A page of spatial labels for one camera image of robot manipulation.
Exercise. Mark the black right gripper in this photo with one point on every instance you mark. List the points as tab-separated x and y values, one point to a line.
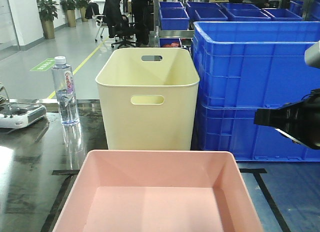
299	120

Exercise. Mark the pink plastic bin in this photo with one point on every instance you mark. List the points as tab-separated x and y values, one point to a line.
158	191

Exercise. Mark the large blue plastic crate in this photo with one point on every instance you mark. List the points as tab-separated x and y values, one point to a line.
243	64

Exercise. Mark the lower blue stacked crate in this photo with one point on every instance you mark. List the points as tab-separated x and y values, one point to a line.
233	130

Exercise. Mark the black office chair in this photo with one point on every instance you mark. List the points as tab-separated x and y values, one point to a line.
123	32

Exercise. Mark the person in black clothes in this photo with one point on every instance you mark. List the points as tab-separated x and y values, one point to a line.
113	16

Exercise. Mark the clear water bottle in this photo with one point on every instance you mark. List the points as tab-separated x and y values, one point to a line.
65	91

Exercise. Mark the potted plant tan pot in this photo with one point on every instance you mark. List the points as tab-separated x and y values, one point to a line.
48	11

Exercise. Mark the white remote controller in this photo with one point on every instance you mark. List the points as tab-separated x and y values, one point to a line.
18	115

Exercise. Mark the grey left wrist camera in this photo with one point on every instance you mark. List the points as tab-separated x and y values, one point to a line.
312	56

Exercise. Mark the cream plastic handled bin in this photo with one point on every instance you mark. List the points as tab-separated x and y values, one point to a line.
148	98

